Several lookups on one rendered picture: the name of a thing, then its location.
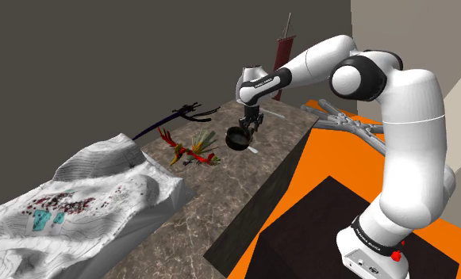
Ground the dark red banner on pole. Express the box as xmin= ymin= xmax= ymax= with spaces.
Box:
xmin=271 ymin=12 xmax=298 ymax=102

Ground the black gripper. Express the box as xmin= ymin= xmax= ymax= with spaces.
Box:
xmin=238 ymin=104 xmax=265 ymax=137

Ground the grey branched rack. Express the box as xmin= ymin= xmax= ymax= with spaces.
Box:
xmin=300 ymin=98 xmax=387 ymax=156

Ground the dark robot stand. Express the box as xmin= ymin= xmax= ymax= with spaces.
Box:
xmin=244 ymin=175 xmax=460 ymax=279

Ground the white relief terrain model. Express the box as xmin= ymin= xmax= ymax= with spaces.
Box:
xmin=0 ymin=132 xmax=198 ymax=279

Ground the black crossbow-shaped figure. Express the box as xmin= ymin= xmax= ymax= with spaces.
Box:
xmin=131 ymin=101 xmax=221 ymax=141

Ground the black bowl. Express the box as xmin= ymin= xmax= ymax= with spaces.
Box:
xmin=225 ymin=126 xmax=255 ymax=152

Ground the red and yellow bird figure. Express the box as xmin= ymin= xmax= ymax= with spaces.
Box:
xmin=156 ymin=127 xmax=221 ymax=168

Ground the thin white stick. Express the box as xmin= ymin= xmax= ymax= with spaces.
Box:
xmin=259 ymin=109 xmax=286 ymax=120

